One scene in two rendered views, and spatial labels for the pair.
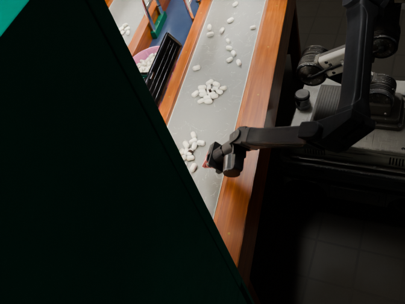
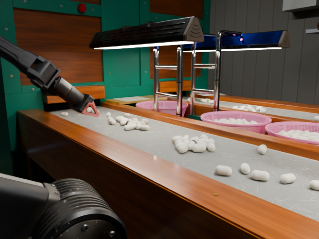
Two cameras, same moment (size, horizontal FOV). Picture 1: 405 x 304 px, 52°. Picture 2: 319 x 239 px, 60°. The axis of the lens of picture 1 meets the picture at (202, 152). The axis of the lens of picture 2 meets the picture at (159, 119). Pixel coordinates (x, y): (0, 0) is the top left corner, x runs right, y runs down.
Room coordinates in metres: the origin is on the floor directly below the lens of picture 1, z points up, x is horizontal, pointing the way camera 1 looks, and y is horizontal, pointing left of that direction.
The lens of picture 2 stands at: (1.51, -0.89, 0.98)
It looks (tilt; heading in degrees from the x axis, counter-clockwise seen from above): 12 degrees down; 109
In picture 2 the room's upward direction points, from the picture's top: straight up
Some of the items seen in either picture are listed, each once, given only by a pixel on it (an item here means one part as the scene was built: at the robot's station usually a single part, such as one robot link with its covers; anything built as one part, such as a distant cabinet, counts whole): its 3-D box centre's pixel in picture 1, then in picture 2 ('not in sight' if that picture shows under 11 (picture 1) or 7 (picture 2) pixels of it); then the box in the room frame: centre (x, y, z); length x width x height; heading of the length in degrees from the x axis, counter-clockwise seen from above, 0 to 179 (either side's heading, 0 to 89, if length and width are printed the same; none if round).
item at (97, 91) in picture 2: not in sight; (75, 93); (0.67, 0.29, 0.83); 0.30 x 0.06 x 0.07; 59
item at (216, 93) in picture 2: not in sight; (215, 78); (1.33, 0.52, 0.90); 0.20 x 0.19 x 0.45; 149
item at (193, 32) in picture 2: (144, 99); (135, 36); (1.08, 0.11, 1.08); 0.62 x 0.08 x 0.07; 149
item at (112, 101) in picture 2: not in sight; (136, 99); (0.89, 0.55, 0.77); 0.33 x 0.15 x 0.01; 59
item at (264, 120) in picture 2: not in sight; (234, 128); (1.45, 0.21, 0.72); 0.27 x 0.27 x 0.10
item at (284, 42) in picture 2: not in sight; (226, 42); (1.37, 0.59, 1.08); 0.62 x 0.08 x 0.07; 149
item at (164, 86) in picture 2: not in sight; (174, 86); (1.02, 0.87, 0.83); 0.30 x 0.06 x 0.07; 59
